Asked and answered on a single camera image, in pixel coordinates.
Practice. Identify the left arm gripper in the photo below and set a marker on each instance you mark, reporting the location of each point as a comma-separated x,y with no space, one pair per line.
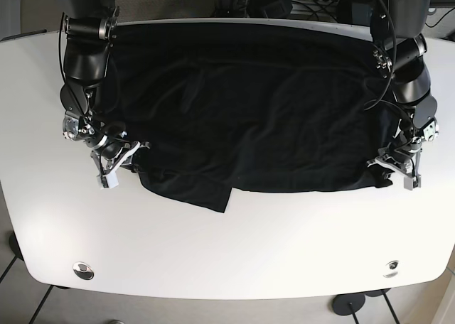
403,159

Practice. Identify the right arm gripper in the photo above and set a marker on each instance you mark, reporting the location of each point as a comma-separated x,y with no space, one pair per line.
118,153

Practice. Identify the black T-shirt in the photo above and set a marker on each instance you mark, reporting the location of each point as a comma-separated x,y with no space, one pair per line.
253,107

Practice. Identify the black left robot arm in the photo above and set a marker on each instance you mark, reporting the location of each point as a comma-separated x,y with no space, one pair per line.
396,29

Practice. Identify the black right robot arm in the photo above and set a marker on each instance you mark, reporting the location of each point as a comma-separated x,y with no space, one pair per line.
89,27

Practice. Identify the right metal table grommet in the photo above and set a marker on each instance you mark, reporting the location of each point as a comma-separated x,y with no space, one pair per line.
391,269

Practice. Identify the metal table grommet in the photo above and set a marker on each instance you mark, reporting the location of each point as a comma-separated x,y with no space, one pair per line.
83,271
391,269

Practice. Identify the left metal table grommet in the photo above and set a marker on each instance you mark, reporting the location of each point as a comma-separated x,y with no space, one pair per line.
83,271

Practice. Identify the black round stand base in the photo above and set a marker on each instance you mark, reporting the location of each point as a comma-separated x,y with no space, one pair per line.
347,304

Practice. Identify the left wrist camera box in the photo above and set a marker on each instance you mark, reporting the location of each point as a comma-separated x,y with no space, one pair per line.
412,182

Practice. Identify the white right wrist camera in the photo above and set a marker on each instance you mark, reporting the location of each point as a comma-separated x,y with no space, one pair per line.
108,181

